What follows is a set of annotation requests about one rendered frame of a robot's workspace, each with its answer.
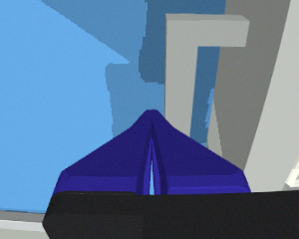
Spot blue flat mat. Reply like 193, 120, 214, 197
0, 0, 226, 213

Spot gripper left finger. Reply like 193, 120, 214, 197
52, 110, 151, 196

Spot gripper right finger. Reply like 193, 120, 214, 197
151, 110, 251, 194

